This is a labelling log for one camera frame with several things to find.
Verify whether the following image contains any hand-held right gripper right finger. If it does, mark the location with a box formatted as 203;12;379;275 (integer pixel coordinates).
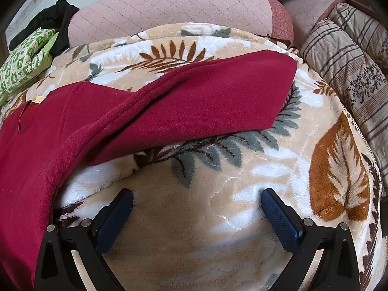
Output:
261;187;361;291

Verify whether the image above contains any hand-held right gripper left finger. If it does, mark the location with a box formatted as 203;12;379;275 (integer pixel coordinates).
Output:
34;188;134;291

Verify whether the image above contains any dark red garment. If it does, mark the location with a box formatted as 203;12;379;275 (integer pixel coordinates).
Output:
0;50;298;290

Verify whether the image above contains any leaf print fleece blanket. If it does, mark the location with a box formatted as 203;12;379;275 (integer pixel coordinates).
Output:
0;23;384;291

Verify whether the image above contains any brown striped floral pillow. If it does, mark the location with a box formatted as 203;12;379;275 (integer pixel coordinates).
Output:
300;3;388;188

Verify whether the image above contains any green patterned cloth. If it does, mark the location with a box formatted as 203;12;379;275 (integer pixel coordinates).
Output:
0;28;59;106

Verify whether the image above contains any small pink quilted cushion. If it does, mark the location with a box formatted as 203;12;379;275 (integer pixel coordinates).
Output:
282;0;348;52

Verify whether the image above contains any black cloth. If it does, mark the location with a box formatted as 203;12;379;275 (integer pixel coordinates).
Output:
8;0;80;56

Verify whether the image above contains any large pink quilted cushion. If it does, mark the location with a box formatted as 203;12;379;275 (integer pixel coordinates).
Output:
67;0;294;47

